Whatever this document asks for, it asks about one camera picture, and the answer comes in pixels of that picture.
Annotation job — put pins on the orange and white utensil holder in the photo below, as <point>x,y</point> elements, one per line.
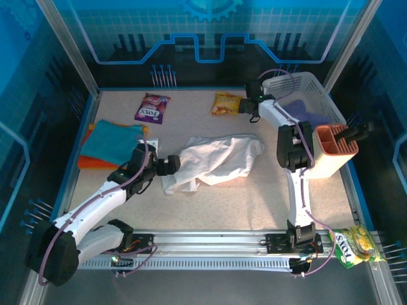
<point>330,162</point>

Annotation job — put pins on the yellow snack bag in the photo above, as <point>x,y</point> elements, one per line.
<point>224,103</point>

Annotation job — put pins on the teal folded t-shirt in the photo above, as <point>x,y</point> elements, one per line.
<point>109,141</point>

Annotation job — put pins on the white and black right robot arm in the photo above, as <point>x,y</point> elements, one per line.
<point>297,197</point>

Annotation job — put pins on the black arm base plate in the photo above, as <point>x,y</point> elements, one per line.
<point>144,244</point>
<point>275,244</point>

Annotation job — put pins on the aluminium frame post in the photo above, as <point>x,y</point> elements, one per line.
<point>353,41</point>
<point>68,47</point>

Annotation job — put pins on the aluminium mounting rail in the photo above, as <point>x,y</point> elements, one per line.
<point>206,243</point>

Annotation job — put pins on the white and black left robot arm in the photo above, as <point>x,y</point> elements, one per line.
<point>89,206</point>

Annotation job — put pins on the orange folded t-shirt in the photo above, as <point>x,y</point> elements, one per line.
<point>92,163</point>

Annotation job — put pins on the purple cloth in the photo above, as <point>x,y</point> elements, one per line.
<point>299,109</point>

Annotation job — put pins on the white t-shirt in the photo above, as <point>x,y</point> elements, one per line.
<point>219,155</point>

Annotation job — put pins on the black utensil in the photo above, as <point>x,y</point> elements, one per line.
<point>359,131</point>

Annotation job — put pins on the purple candy bag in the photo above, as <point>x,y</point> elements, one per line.
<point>152,109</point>

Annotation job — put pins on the green candy bag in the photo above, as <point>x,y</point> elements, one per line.
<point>356,246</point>

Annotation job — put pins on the white perforated plastic basket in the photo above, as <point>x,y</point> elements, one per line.
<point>318,84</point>

